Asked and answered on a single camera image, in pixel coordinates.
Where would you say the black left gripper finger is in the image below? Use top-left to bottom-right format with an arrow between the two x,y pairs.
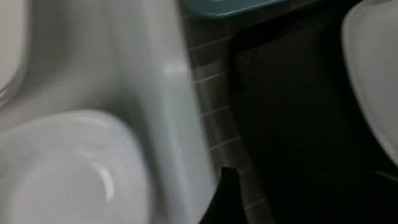
200,167 -> 248,224

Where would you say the large white square plate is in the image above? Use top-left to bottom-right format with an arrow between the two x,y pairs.
341,0 -> 398,166

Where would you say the black serving tray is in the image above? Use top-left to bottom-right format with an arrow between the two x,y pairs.
229,0 -> 397,224

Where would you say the stack of small white bowls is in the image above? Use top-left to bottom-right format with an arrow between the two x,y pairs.
1,110 -> 155,224

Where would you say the grey checked tablecloth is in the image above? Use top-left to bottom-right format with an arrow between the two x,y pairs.
178,0 -> 314,224

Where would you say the large white plastic tub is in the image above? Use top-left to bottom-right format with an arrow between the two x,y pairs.
1,0 -> 217,224

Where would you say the teal plastic bin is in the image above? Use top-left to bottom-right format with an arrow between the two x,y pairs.
183,0 -> 286,19

